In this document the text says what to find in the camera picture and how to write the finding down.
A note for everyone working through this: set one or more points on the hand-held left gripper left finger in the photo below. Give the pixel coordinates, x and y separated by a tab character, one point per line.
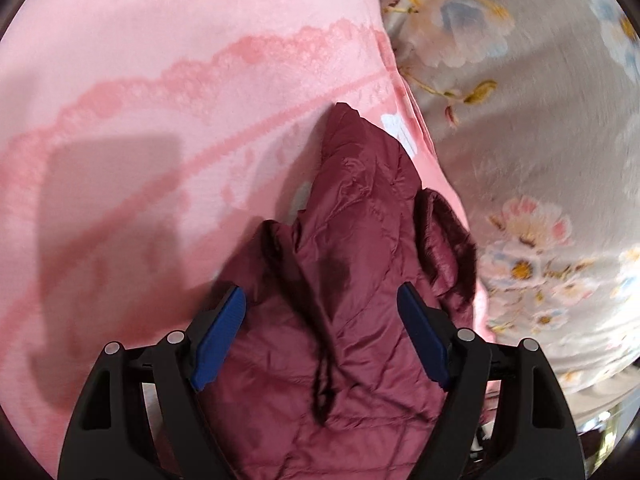
222	327

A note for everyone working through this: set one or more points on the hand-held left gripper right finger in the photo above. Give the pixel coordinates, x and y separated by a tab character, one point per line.
420	330

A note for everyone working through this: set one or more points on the maroon puffer jacket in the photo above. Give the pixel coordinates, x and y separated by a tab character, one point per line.
360	280

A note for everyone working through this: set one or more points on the pink printed blanket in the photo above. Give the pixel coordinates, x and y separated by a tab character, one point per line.
165	110

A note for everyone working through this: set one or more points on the grey floral bed sheet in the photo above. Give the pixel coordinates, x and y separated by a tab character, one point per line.
530	130

